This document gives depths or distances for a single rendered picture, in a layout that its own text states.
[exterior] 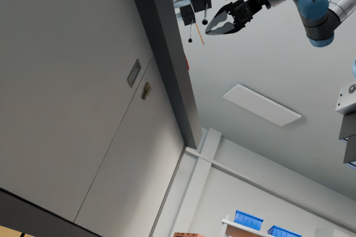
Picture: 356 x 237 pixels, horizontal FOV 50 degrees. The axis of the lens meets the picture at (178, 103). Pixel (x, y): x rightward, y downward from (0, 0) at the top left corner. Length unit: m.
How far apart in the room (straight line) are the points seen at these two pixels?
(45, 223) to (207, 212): 7.63
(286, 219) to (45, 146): 8.61
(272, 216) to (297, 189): 0.93
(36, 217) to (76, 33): 0.29
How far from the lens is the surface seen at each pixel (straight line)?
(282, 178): 9.14
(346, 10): 1.26
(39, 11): 0.52
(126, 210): 1.00
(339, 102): 1.34
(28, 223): 0.64
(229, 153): 8.61
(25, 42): 0.51
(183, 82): 0.99
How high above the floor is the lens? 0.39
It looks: 23 degrees up
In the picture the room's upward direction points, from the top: 23 degrees clockwise
